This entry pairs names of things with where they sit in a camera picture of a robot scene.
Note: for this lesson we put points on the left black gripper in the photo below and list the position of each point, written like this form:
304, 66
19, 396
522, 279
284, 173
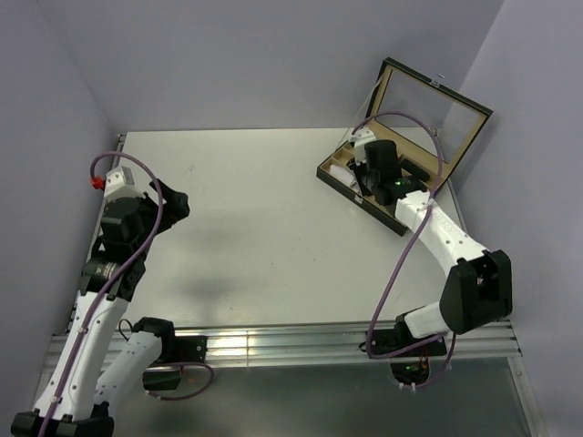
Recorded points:
174, 208

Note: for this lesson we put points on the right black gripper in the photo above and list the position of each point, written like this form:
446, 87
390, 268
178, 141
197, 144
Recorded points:
359, 170

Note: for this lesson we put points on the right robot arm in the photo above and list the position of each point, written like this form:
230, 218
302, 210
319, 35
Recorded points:
478, 281

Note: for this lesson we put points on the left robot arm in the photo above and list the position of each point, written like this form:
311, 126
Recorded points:
81, 395

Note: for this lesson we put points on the black rolled sock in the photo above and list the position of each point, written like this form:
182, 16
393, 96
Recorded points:
414, 168

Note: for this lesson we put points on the black compartment storage box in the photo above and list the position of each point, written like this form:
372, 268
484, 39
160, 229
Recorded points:
430, 123

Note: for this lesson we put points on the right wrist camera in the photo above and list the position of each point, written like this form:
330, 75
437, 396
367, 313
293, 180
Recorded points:
359, 140

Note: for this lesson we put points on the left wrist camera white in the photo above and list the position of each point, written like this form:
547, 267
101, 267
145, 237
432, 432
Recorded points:
116, 179

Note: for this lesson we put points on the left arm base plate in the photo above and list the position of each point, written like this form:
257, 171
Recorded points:
183, 349

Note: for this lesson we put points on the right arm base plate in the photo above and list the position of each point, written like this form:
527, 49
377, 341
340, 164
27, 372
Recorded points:
386, 341

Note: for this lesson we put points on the aluminium frame rail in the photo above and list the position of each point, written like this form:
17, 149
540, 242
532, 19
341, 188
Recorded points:
333, 344

